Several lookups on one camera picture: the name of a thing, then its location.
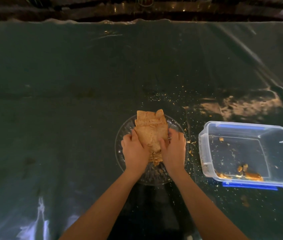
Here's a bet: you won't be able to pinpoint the dark wooden ledge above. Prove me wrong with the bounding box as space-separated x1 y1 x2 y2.
0 0 283 23

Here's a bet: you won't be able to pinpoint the person's right hand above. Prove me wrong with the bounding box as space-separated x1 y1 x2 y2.
158 128 187 174

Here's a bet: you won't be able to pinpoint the person's right forearm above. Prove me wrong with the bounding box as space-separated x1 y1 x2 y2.
167 168 250 240

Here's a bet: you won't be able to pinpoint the clear plastic table cover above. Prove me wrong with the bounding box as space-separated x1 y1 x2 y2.
0 18 283 240

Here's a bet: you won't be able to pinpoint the brown bread scraps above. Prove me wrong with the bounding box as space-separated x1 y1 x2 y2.
215 163 264 182

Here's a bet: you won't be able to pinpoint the person's left forearm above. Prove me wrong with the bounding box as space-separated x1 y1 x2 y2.
58 168 144 240

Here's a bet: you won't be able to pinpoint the person's left hand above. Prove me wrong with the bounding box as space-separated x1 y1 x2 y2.
121 129 150 174

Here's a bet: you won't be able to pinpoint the clear glass plate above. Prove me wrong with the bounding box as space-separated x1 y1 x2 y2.
115 114 190 186

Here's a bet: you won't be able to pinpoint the clear plastic food container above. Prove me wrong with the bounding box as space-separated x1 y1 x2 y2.
198 121 283 189

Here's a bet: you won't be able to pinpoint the stack of brown bread slices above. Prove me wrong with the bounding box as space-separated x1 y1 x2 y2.
134 109 170 166

